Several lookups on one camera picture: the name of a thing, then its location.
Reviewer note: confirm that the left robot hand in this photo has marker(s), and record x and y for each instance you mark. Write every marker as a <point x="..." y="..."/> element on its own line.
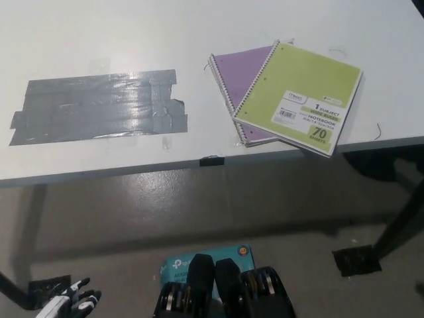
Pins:
<point x="83" y="299"/>

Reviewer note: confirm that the purple spiral notebook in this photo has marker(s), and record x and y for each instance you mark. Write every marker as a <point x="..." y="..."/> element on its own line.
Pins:
<point x="232" y="73"/>

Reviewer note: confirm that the green spiral notebook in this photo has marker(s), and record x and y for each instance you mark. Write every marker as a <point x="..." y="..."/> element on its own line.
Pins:
<point x="298" y="83"/>

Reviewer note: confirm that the black robot torso blocks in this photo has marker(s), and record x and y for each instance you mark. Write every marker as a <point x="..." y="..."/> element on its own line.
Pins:
<point x="228" y="291"/>

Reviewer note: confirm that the black table leg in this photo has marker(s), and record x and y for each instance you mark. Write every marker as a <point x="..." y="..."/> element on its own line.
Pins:
<point x="394" y="225"/>
<point x="11" y="283"/>

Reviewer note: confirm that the teal tp-link box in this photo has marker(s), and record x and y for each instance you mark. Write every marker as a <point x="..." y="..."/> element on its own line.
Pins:
<point x="179" y="265"/>

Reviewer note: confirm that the small clear tape piece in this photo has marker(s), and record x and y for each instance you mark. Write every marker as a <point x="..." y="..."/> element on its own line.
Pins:
<point x="166" y="143"/>

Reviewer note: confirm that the small black tape strip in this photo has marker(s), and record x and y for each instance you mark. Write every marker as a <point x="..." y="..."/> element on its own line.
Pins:
<point x="212" y="161"/>

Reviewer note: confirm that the grey duct tape patch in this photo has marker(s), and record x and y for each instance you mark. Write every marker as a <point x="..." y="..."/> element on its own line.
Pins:
<point x="92" y="106"/>

